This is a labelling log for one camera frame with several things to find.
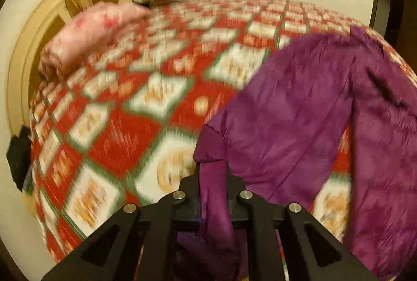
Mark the red checked bedspread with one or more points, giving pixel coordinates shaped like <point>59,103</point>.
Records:
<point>130,131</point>

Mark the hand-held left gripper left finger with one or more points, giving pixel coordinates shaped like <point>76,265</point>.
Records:
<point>189,190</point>

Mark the cream wooden headboard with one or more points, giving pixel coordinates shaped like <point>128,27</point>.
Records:
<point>32,40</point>

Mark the pink folded blanket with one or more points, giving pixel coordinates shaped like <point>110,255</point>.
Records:
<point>88,37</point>

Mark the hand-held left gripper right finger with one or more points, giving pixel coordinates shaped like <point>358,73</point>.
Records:
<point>236,190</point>

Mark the dark cloth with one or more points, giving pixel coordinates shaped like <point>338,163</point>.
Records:
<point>19,160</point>

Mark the purple puffer jacket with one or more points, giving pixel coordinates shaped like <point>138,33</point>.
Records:
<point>293,105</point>

